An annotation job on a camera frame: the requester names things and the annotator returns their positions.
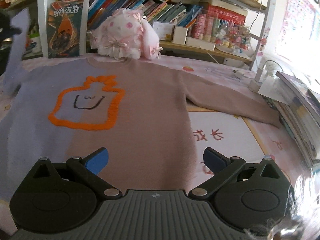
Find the pink cartoon table mat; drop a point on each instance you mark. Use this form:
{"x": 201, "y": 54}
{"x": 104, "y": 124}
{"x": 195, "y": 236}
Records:
{"x": 229, "y": 134}

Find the white power strip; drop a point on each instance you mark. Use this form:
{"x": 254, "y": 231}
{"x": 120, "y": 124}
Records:
{"x": 260, "y": 76}

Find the Harry Potter book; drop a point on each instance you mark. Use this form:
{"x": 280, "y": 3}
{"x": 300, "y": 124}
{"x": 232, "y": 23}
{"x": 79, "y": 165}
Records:
{"x": 67, "y": 28}

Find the white wooden bookshelf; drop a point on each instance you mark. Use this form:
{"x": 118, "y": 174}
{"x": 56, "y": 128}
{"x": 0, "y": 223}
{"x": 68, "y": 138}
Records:
{"x": 227, "y": 29}

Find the lavender and pink sweater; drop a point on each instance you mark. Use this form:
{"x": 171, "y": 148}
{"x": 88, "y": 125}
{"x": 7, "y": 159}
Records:
{"x": 135, "y": 109}

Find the row of colourful books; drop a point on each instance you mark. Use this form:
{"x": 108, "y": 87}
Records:
{"x": 178, "y": 12}

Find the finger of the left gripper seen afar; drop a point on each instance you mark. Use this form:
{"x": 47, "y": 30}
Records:
{"x": 7, "y": 31}

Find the stack of books at right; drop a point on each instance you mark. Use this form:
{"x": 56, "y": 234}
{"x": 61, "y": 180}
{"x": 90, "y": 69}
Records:
{"x": 299, "y": 109}

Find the pink plush bunny toy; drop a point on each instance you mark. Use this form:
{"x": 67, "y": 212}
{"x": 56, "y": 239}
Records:
{"x": 126, "y": 34}

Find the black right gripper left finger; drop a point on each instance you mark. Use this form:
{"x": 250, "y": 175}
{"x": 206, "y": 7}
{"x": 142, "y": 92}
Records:
{"x": 85, "y": 171}

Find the white storage box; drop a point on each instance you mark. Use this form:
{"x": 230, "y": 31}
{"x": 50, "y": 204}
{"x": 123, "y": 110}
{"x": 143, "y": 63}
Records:
{"x": 179, "y": 35}

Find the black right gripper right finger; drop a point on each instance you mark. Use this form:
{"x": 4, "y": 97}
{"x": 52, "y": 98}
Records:
{"x": 224, "y": 170}

